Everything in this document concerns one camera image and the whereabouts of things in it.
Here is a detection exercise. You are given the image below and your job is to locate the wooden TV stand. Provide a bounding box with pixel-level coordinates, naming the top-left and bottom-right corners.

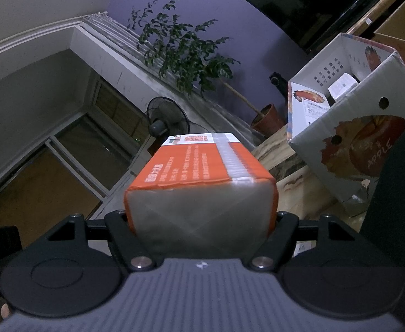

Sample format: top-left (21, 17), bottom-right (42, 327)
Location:
top-left (346, 0), bottom-right (398, 36)

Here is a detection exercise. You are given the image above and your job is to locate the black standing fan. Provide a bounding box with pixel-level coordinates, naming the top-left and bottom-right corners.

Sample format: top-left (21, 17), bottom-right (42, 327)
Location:
top-left (147, 97), bottom-right (190, 142)

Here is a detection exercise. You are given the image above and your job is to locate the white table sticker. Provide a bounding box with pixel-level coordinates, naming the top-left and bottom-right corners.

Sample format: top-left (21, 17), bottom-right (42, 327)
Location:
top-left (292, 241), bottom-right (316, 257)

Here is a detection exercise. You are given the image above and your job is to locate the potted ficus tree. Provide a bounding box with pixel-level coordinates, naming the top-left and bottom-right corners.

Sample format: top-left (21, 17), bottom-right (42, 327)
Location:
top-left (127, 0), bottom-right (286, 138)

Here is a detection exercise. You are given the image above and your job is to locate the white apple cardboard box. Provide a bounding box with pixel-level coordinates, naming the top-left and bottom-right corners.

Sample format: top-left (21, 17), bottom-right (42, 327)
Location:
top-left (287, 33), bottom-right (405, 215)

